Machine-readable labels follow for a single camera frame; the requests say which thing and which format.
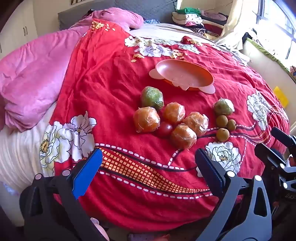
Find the large green fruit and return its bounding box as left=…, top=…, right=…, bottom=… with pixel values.
left=140, top=86, right=164, bottom=110

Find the white wardrobe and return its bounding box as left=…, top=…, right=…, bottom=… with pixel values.
left=0, top=0, right=38, bottom=61

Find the cream curtain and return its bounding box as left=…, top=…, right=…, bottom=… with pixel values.
left=220, top=0, right=260, bottom=50

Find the red tomato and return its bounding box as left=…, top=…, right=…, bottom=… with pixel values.
left=155, top=122, right=174, bottom=139

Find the pile of folded clothes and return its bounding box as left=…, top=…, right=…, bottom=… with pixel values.
left=171, top=8, right=229, bottom=36

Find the white patterned cloth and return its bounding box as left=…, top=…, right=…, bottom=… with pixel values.
left=214, top=38, right=250, bottom=66

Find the yellow paper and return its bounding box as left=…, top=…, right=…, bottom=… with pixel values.
left=273, top=86, right=289, bottom=107

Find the orange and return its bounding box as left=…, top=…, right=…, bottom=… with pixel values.
left=183, top=112, right=209, bottom=137
left=133, top=106, right=161, bottom=133
left=170, top=123, right=197, bottom=150
left=162, top=102, right=186, bottom=126

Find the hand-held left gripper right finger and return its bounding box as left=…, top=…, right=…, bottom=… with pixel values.
left=195, top=148, right=273, bottom=241

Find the beige bed sheet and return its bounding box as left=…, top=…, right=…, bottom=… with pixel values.
left=129, top=23, right=210, bottom=42

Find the pink quilt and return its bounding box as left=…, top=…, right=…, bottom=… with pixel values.
left=0, top=29, right=89, bottom=132

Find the red floral blanket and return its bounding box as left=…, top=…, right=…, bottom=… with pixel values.
left=39, top=20, right=290, bottom=232

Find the pink pillow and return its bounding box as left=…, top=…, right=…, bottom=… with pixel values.
left=91, top=7, right=144, bottom=30

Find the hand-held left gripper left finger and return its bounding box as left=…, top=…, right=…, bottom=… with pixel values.
left=20, top=148, right=109, bottom=241

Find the pink plastic bowl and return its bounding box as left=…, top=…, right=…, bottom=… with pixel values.
left=149, top=59, right=215, bottom=95

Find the white bed cover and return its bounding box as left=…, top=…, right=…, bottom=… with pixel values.
left=0, top=102, right=61, bottom=194

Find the window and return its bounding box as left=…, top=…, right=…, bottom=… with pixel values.
left=256, top=0, right=296, bottom=64

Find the dark garment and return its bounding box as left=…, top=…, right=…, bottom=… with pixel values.
left=242, top=29, right=258, bottom=47

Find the green-edged window seat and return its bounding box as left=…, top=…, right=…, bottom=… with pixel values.
left=242, top=38, right=296, bottom=94

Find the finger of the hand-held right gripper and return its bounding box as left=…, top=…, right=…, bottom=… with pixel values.
left=271, top=127, right=296, bottom=151
left=254, top=143, right=289, bottom=176

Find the small green fruit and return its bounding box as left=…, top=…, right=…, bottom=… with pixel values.
left=213, top=98, right=235, bottom=117

